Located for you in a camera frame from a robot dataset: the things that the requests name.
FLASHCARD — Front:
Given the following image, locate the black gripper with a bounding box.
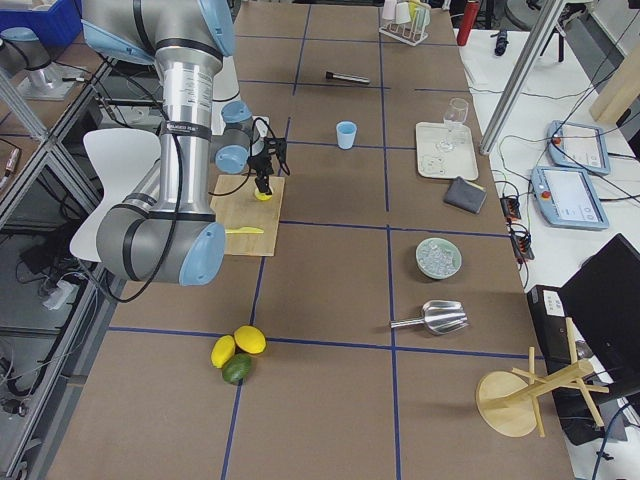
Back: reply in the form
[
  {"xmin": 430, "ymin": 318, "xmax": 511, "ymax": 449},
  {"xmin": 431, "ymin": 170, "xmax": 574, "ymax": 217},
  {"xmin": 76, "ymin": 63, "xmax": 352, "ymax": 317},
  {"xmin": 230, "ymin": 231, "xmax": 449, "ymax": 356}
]
[{"xmin": 248, "ymin": 155, "xmax": 273, "ymax": 195}]

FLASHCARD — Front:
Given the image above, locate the steel muddler black tip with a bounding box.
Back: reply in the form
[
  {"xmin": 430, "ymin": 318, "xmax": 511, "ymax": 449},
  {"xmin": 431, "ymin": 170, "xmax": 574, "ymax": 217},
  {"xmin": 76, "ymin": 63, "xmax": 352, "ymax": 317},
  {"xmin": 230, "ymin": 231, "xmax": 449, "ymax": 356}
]
[{"xmin": 325, "ymin": 71, "xmax": 371, "ymax": 85}]

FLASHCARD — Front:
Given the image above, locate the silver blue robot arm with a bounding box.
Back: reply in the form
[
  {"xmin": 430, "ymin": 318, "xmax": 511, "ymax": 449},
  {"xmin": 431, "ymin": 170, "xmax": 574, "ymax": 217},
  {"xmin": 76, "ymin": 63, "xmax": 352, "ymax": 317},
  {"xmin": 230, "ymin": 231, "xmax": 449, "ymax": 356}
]
[{"xmin": 82, "ymin": 1, "xmax": 267, "ymax": 285}]

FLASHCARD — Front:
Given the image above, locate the light blue plastic cup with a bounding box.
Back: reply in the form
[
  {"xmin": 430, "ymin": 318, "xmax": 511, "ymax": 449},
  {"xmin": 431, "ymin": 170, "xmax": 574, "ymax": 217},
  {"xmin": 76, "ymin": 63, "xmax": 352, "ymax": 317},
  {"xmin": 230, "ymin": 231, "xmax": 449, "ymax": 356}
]
[{"xmin": 336, "ymin": 120, "xmax": 357, "ymax": 150}]

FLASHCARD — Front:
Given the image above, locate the yellow whole lemon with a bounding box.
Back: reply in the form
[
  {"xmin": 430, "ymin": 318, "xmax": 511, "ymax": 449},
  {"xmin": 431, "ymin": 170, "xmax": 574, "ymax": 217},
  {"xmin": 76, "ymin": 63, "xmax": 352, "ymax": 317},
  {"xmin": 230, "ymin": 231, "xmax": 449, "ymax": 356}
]
[
  {"xmin": 210, "ymin": 335, "xmax": 236, "ymax": 369},
  {"xmin": 233, "ymin": 325, "xmax": 267, "ymax": 355}
]

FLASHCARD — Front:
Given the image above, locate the wooden cup tree stand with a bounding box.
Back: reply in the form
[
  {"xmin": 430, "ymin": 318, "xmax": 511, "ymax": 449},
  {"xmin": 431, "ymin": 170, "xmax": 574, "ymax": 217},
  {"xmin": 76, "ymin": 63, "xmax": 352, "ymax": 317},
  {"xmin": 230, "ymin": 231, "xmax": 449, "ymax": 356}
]
[{"xmin": 475, "ymin": 317, "xmax": 609, "ymax": 437}]

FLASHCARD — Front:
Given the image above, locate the bamboo cutting board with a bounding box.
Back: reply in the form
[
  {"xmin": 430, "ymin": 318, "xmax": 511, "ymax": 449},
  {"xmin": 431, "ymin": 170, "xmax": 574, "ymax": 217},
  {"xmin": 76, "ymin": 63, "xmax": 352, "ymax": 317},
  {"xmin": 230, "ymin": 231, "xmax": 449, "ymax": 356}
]
[{"xmin": 211, "ymin": 174, "xmax": 285, "ymax": 257}]

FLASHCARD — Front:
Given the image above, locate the yellow plastic knife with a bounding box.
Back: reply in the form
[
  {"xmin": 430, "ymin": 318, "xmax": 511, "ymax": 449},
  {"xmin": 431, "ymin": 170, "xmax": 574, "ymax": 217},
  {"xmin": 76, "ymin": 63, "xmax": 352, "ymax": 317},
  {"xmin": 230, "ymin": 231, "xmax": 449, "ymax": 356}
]
[{"xmin": 225, "ymin": 226, "xmax": 264, "ymax": 235}]

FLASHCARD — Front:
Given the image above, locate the white chair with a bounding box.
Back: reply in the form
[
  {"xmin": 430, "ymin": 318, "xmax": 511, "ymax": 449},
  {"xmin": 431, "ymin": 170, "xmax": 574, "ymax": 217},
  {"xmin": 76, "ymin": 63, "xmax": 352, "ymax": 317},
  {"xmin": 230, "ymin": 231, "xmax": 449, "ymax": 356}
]
[{"xmin": 70, "ymin": 128, "xmax": 161, "ymax": 262}]

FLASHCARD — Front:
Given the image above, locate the cream bear tray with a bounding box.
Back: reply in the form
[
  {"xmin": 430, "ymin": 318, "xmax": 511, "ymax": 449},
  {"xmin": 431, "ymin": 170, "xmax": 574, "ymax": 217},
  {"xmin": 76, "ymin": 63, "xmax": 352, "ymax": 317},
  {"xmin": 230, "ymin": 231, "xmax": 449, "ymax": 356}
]
[{"xmin": 415, "ymin": 122, "xmax": 479, "ymax": 181}]

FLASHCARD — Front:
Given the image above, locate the green lime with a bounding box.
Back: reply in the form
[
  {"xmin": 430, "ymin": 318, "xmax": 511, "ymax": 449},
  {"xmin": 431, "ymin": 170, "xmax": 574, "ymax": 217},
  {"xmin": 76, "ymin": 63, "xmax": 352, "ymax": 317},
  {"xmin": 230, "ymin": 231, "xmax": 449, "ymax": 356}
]
[{"xmin": 222, "ymin": 353, "xmax": 252, "ymax": 384}]

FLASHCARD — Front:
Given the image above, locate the green bowl of ice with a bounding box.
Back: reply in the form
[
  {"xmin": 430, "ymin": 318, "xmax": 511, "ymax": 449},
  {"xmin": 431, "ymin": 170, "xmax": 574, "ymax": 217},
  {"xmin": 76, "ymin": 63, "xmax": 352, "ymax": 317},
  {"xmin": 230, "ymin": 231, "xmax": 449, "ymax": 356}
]
[{"xmin": 415, "ymin": 238, "xmax": 462, "ymax": 280}]

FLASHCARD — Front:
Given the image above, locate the grey folded cloth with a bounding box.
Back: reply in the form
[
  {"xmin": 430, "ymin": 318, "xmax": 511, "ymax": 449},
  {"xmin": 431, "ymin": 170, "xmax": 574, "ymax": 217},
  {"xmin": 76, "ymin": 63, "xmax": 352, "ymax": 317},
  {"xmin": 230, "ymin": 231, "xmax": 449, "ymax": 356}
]
[{"xmin": 443, "ymin": 176, "xmax": 487, "ymax": 214}]

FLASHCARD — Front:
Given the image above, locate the clear wine glass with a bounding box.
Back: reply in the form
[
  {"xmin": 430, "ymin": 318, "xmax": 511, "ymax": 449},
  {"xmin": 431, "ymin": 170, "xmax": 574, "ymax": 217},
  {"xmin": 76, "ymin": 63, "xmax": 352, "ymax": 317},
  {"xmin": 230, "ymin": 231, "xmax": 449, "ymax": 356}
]
[{"xmin": 436, "ymin": 98, "xmax": 469, "ymax": 152}]

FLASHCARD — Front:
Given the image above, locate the steel ice scoop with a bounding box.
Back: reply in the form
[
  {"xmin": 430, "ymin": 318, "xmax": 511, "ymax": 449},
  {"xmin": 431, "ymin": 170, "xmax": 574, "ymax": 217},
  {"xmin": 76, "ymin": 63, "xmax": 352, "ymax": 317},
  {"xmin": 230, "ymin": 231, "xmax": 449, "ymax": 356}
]
[{"xmin": 389, "ymin": 300, "xmax": 469, "ymax": 336}]

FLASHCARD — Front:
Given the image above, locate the black folded umbrella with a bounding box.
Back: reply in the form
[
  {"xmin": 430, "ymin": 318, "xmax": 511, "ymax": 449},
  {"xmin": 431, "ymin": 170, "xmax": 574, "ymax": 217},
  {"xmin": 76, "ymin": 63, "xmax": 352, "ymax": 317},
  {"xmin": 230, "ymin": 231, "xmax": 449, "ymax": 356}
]
[{"xmin": 494, "ymin": 29, "xmax": 508, "ymax": 57}]

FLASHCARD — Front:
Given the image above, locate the near blue teach pendant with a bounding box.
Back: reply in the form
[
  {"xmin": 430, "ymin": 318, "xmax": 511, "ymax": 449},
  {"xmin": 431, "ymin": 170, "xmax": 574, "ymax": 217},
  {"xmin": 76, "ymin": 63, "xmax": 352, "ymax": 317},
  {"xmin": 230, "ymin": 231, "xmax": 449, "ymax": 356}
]
[{"xmin": 531, "ymin": 166, "xmax": 609, "ymax": 231}]

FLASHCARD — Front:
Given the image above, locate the blue teach pendant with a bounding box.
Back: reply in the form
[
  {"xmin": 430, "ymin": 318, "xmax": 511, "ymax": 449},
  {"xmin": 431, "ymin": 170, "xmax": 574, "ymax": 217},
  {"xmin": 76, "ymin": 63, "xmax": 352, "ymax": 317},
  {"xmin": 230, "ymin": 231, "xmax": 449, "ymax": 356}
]
[
  {"xmin": 547, "ymin": 120, "xmax": 611, "ymax": 175},
  {"xmin": 531, "ymin": 166, "xmax": 609, "ymax": 231}
]

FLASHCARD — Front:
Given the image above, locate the black desktop box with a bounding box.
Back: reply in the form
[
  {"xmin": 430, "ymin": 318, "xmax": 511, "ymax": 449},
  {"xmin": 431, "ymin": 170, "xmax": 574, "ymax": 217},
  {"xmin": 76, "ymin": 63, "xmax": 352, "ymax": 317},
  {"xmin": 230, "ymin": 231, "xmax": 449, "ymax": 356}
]
[{"xmin": 527, "ymin": 285, "xmax": 570, "ymax": 373}]

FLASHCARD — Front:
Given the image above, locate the far blue teach pendant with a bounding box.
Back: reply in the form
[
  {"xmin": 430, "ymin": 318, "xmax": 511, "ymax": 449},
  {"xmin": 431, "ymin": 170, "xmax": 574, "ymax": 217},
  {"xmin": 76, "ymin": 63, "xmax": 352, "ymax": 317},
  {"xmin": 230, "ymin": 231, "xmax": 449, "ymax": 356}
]
[{"xmin": 547, "ymin": 120, "xmax": 611, "ymax": 175}]

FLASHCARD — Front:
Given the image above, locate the black monitor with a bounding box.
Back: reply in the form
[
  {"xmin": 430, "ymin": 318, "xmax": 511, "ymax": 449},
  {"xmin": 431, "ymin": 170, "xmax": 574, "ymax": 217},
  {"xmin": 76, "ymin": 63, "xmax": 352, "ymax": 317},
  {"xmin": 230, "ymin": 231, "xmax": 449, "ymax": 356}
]
[{"xmin": 560, "ymin": 233, "xmax": 639, "ymax": 406}]

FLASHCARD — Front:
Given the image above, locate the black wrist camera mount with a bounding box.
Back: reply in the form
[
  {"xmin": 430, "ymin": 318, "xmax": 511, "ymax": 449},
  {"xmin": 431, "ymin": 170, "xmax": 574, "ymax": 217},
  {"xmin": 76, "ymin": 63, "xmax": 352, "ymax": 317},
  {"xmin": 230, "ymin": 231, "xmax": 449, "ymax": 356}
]
[{"xmin": 262, "ymin": 137, "xmax": 287, "ymax": 163}]

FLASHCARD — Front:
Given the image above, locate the white wire cup rack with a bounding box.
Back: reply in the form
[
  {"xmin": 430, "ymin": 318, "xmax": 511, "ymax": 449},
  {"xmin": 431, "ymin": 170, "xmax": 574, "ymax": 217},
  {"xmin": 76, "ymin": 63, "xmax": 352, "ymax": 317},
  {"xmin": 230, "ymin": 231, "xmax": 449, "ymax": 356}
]
[{"xmin": 378, "ymin": 0, "xmax": 431, "ymax": 46}]

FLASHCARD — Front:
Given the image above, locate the aluminium frame post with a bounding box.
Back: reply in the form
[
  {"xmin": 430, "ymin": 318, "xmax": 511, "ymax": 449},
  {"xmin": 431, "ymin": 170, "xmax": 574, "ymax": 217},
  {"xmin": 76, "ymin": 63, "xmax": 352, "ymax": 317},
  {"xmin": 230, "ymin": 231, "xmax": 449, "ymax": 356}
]
[{"xmin": 479, "ymin": 0, "xmax": 568, "ymax": 155}]

